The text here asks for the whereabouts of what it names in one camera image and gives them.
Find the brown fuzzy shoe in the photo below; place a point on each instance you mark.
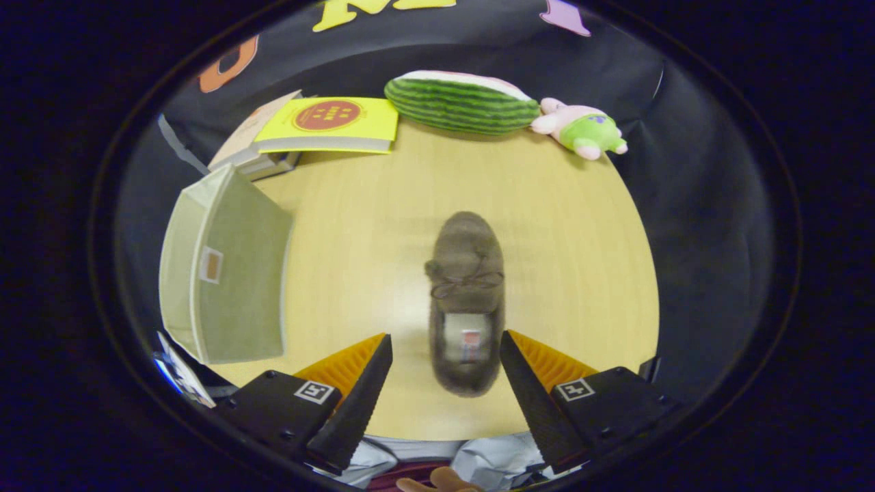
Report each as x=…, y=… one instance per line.
x=466, y=260

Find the blue printed packet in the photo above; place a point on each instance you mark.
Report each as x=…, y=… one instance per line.
x=181, y=372

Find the pink and green plush toy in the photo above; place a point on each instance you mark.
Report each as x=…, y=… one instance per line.
x=581, y=130

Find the white fabric storage box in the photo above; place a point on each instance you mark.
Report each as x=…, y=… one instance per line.
x=239, y=273

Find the person's light striped clothing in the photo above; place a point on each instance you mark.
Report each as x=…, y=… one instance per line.
x=492, y=458

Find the yellow book with red circle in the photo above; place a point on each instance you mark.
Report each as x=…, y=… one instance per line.
x=331, y=123

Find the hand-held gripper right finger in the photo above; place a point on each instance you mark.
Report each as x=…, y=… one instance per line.
x=536, y=403

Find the watermelon slice plush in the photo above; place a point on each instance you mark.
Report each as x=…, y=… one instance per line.
x=458, y=102

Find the pale thick book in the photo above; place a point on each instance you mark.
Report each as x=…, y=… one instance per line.
x=270, y=166

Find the beige book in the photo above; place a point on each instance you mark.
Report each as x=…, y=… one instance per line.
x=249, y=130

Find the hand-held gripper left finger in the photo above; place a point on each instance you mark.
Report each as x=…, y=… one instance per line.
x=355, y=403

